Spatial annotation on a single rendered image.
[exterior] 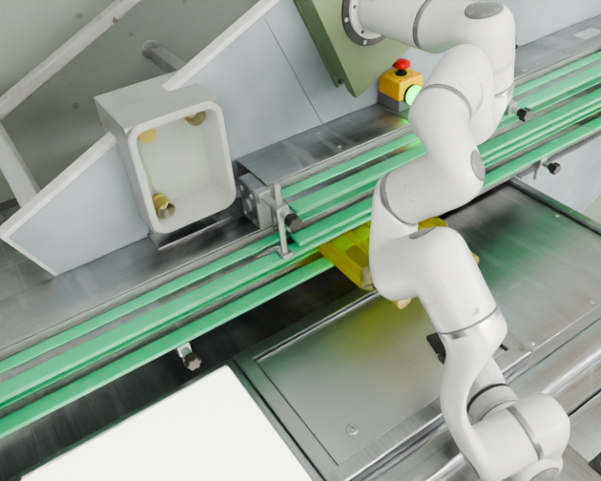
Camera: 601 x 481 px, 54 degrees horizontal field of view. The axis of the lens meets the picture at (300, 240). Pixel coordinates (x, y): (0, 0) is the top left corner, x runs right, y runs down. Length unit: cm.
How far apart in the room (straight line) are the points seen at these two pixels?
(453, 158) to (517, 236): 79
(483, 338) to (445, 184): 20
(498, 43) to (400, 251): 39
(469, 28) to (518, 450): 61
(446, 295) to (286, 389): 48
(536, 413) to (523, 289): 60
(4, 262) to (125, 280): 58
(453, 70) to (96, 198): 66
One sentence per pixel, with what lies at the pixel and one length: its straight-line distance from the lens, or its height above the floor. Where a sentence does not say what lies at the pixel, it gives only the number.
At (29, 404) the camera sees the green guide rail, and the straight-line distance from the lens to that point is 115.
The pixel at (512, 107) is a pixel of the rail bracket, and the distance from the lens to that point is 141.
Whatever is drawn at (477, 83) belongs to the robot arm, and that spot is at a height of 119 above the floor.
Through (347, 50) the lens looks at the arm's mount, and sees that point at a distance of 121.
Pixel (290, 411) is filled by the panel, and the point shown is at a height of 116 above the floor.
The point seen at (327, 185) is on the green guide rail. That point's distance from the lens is 116.
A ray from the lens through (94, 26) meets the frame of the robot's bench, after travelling 164.
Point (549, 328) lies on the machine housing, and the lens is 133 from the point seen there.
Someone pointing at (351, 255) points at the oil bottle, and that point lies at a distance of 115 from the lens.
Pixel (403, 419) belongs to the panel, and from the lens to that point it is 110.
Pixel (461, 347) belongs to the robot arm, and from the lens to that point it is 78.
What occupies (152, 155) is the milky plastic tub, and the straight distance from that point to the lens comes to 113.
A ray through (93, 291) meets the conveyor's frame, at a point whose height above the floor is 84.
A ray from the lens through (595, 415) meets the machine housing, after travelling 123.
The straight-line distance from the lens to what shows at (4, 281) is 161.
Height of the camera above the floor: 172
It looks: 42 degrees down
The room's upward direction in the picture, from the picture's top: 132 degrees clockwise
